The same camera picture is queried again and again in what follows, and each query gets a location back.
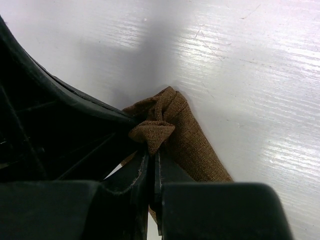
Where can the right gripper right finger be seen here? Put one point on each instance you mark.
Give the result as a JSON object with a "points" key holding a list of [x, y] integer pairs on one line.
{"points": [[190, 210]]}

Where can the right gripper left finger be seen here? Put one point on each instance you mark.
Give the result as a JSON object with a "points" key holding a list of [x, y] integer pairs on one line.
{"points": [[114, 209]]}

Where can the brown cloth napkin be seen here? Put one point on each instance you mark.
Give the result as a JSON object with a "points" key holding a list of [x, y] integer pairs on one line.
{"points": [[167, 121]]}

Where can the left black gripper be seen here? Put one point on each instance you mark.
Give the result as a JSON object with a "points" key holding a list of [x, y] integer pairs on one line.
{"points": [[50, 130]]}

